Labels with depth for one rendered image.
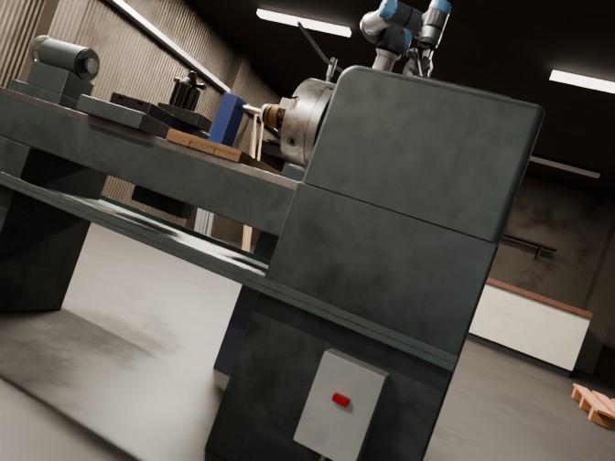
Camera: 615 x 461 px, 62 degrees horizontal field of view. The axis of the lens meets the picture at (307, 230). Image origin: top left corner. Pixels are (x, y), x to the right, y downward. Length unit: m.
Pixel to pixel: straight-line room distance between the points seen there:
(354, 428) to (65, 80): 1.76
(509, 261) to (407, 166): 9.16
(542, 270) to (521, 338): 2.99
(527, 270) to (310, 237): 9.23
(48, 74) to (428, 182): 1.67
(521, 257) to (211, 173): 9.21
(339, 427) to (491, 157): 0.82
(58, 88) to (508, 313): 6.65
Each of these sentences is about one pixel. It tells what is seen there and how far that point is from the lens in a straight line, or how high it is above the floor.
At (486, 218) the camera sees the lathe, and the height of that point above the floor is 0.92.
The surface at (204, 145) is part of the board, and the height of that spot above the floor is 0.88.
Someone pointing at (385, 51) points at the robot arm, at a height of 1.59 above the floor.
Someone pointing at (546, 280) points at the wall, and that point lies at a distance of 10.64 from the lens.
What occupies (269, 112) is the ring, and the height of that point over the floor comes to 1.08.
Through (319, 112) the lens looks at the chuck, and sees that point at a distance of 1.66.
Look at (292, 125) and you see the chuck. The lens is 1.69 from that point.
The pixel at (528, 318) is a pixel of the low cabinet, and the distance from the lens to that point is 7.87.
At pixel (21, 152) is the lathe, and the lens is 2.27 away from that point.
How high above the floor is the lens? 0.74
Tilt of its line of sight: level
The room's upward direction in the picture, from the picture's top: 19 degrees clockwise
